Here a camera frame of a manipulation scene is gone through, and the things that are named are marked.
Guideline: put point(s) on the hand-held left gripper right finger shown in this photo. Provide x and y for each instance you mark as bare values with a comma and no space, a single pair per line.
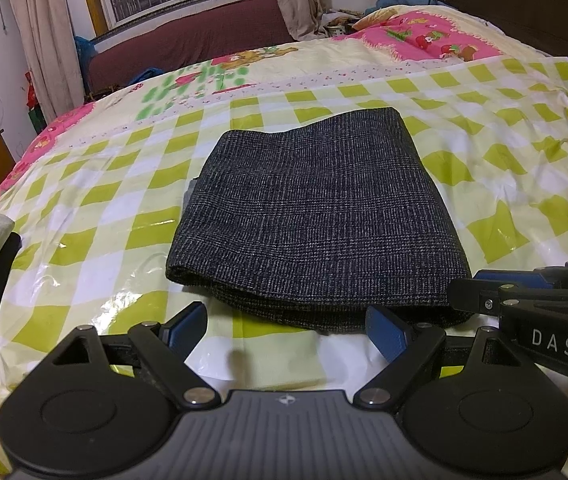
389,332

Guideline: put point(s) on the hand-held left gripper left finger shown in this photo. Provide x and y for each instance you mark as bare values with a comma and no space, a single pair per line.
186,330

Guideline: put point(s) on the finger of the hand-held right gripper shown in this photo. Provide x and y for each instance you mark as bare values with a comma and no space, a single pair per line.
506,278
479,297

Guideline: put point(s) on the dark grey checked pants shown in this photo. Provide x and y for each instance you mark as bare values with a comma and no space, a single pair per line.
319,220

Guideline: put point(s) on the green checked plastic sheet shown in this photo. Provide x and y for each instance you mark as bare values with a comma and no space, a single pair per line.
514,170

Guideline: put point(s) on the small blue cloth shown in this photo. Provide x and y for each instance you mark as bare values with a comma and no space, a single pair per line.
146,76

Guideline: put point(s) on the pink cartoon printed quilt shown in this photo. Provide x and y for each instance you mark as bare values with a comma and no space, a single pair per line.
414,35

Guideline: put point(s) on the dark brown headboard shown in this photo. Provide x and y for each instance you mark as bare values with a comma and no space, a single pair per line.
524,5

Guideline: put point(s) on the red hanging ornament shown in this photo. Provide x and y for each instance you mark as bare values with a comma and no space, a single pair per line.
30,92

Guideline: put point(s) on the maroon sofa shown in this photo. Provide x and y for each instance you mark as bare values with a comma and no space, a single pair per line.
189,42

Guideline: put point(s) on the yellow patterned pillow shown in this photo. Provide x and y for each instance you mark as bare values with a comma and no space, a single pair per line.
376,17

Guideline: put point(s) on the blue folded cloth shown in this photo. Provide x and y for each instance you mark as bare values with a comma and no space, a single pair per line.
406,0

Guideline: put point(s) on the blue bag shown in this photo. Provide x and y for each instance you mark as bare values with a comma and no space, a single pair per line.
85,51

